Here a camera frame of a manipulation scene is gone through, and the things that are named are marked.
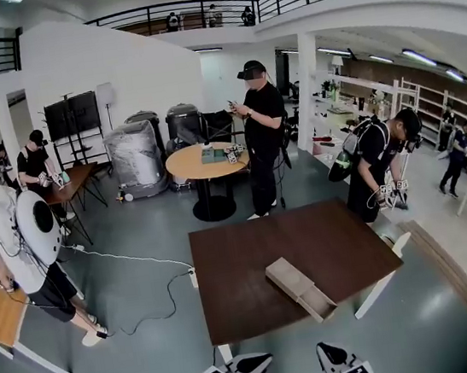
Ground grey cardboard drawer box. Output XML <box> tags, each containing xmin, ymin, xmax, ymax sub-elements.
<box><xmin>263</xmin><ymin>251</ymin><xmax>319</xmax><ymax>306</ymax></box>

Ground dark wooden table white legs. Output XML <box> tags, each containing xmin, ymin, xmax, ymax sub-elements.
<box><xmin>184</xmin><ymin>188</ymin><xmax>426</xmax><ymax>367</ymax></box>

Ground brown floor ramp strip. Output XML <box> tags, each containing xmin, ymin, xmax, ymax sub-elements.
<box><xmin>395</xmin><ymin>212</ymin><xmax>467</xmax><ymax>323</ymax></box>

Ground green black backpack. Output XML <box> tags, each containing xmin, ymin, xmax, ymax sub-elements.
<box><xmin>321</xmin><ymin>124</ymin><xmax>388</xmax><ymax>184</ymax></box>

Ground round wooden table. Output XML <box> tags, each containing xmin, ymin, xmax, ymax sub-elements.
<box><xmin>162</xmin><ymin>137</ymin><xmax>259</xmax><ymax>229</ymax></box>

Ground grey-green box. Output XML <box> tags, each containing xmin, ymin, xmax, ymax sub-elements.
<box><xmin>200</xmin><ymin>147</ymin><xmax>226</xmax><ymax>165</ymax></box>

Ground plastic-wrapped machine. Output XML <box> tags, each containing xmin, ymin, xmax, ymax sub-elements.
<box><xmin>100</xmin><ymin>118</ymin><xmax>172</xmax><ymax>204</ymax></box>

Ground black folding chair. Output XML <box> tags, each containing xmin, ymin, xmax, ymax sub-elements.
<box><xmin>200</xmin><ymin>108</ymin><xmax>237</xmax><ymax>147</ymax></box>

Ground white round backpack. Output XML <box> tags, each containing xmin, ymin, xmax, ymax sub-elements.
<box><xmin>12</xmin><ymin>184</ymin><xmax>67</xmax><ymax>271</ymax></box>

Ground white shelf unit with items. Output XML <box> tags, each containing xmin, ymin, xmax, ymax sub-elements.
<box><xmin>301</xmin><ymin>58</ymin><xmax>411</xmax><ymax>166</ymax></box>

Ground dark table black legs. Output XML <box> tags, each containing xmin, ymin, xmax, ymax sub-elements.
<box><xmin>39</xmin><ymin>160</ymin><xmax>115</xmax><ymax>251</ymax></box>

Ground black office chair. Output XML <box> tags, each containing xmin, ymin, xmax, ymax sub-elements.
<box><xmin>281</xmin><ymin>79</ymin><xmax>311</xmax><ymax>144</ymax></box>

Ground white shelving rack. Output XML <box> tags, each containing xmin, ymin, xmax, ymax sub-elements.
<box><xmin>390</xmin><ymin>74</ymin><xmax>430</xmax><ymax>146</ymax></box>
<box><xmin>417</xmin><ymin>77</ymin><xmax>467</xmax><ymax>142</ymax></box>

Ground white table lamp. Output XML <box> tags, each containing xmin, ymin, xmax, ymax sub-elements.
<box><xmin>329</xmin><ymin>53</ymin><xmax>347</xmax><ymax>79</ymax></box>

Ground white light panel on stand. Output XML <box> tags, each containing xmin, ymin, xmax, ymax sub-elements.
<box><xmin>94</xmin><ymin>81</ymin><xmax>119</xmax><ymax>127</ymax></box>

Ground black monitor on stand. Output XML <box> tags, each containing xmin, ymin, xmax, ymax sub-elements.
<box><xmin>42</xmin><ymin>89</ymin><xmax>113</xmax><ymax>169</ymax></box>

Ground white power cable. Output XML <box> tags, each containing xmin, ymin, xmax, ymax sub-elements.
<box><xmin>60</xmin><ymin>225</ymin><xmax>200</xmax><ymax>307</ymax></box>

